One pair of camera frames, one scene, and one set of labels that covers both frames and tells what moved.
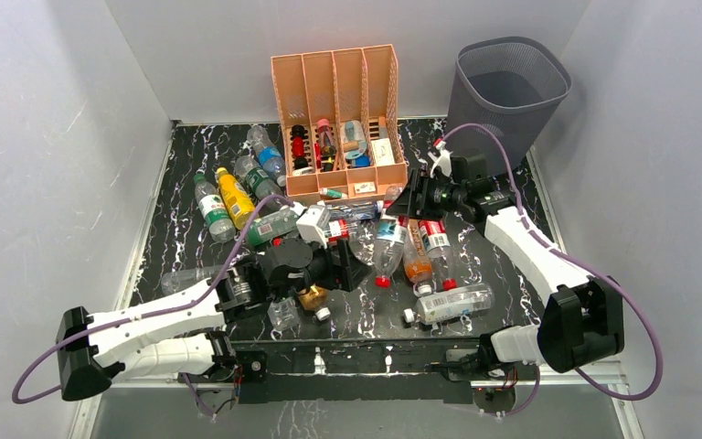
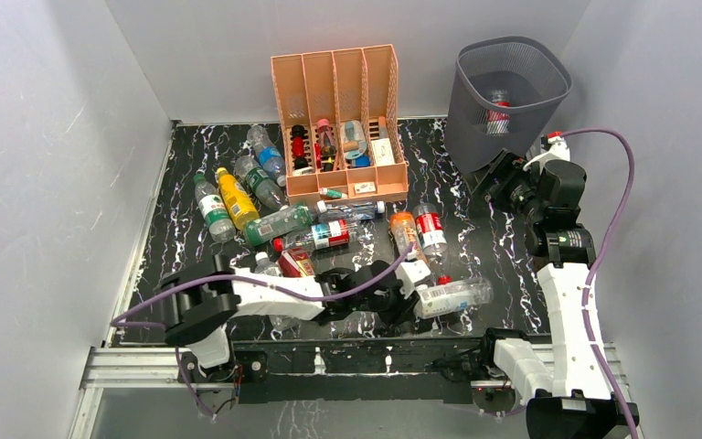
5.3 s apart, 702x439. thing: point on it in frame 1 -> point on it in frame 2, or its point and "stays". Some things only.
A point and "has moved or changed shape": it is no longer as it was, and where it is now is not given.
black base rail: x=408 y=368 stays
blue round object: x=362 y=161 stays
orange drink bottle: x=417 y=265 has moved or changed shape
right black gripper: x=404 y=205 -> x=478 y=179
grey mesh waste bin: x=511 y=85 stays
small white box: x=365 y=187 stays
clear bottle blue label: x=270 y=158 stays
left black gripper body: x=321 y=272 -> x=389 y=307
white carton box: x=382 y=152 stays
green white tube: x=333 y=193 stays
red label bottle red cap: x=389 y=240 -> x=498 y=121
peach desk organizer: x=339 y=116 stays
